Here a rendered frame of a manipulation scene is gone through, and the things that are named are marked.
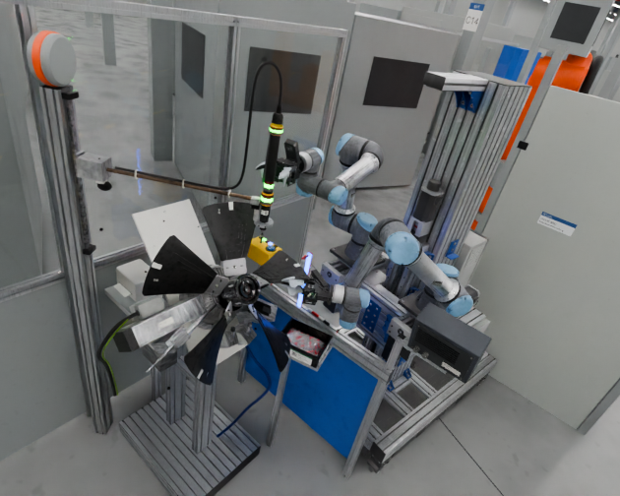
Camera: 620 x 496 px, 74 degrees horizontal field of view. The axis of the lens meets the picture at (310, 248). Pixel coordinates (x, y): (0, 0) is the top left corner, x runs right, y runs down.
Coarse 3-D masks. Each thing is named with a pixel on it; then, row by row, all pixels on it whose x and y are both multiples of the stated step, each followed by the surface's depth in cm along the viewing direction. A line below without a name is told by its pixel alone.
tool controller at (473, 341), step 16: (432, 304) 161; (416, 320) 156; (432, 320) 155; (448, 320) 155; (416, 336) 160; (432, 336) 154; (448, 336) 150; (464, 336) 150; (480, 336) 150; (416, 352) 163; (432, 352) 159; (448, 352) 153; (464, 352) 147; (480, 352) 145; (448, 368) 158; (464, 368) 152
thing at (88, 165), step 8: (80, 152) 144; (80, 160) 141; (88, 160) 140; (96, 160) 142; (104, 160) 143; (80, 168) 142; (88, 168) 142; (96, 168) 142; (104, 168) 143; (80, 176) 144; (88, 176) 143; (96, 176) 143; (104, 176) 144
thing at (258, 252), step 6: (252, 240) 212; (258, 240) 213; (252, 246) 209; (258, 246) 208; (264, 246) 209; (252, 252) 211; (258, 252) 208; (264, 252) 205; (270, 252) 205; (276, 252) 207; (252, 258) 212; (258, 258) 209; (264, 258) 206
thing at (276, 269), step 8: (280, 256) 183; (288, 256) 185; (264, 264) 176; (272, 264) 177; (280, 264) 178; (288, 264) 180; (256, 272) 170; (264, 272) 170; (272, 272) 171; (280, 272) 173; (288, 272) 175; (296, 272) 178; (304, 272) 181; (272, 280) 166; (280, 280) 168
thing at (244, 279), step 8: (232, 280) 152; (240, 280) 153; (248, 280) 155; (256, 280) 157; (224, 288) 154; (232, 288) 150; (240, 288) 151; (256, 288) 157; (216, 296) 156; (224, 296) 154; (232, 296) 151; (240, 296) 152; (248, 296) 153; (256, 296) 156; (224, 304) 158; (232, 304) 155; (240, 304) 153; (248, 304) 153
